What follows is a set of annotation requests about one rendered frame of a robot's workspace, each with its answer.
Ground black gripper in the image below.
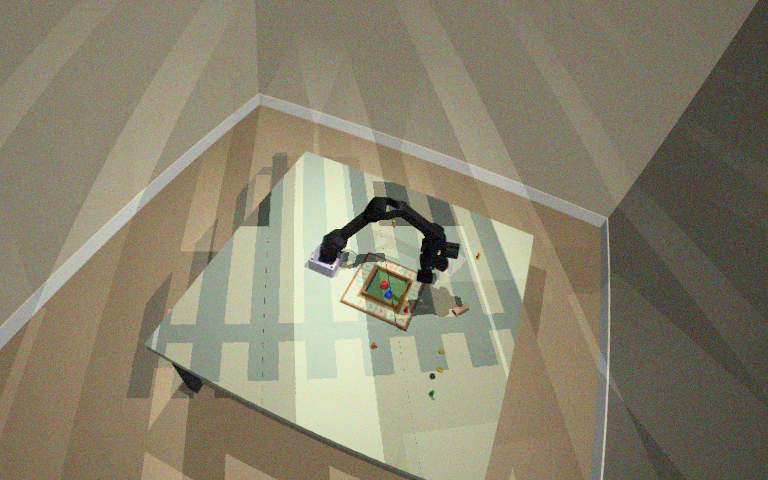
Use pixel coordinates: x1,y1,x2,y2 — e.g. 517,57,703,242
417,246,437,284

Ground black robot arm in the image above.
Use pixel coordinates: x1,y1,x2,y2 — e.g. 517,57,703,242
317,196,459,272

